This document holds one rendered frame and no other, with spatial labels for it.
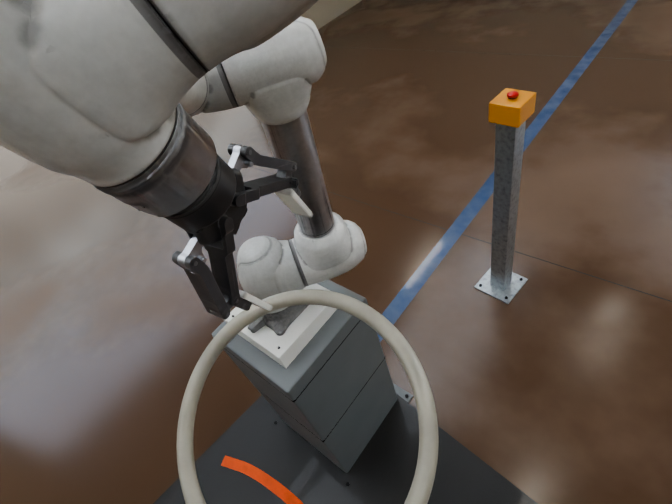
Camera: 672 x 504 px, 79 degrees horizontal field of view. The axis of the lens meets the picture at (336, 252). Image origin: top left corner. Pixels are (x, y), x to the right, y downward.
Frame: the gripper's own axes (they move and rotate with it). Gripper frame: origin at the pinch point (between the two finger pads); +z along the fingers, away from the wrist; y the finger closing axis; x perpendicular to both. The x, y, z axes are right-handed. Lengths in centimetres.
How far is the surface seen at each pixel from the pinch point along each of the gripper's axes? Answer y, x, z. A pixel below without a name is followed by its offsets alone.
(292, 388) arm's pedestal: 23, -23, 71
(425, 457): 18.1, 22.6, 25.2
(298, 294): 1.3, -8.5, 24.8
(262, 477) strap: 70, -50, 139
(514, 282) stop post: -62, 25, 184
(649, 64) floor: -299, 74, 274
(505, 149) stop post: -88, 10, 102
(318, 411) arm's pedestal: 29, -20, 92
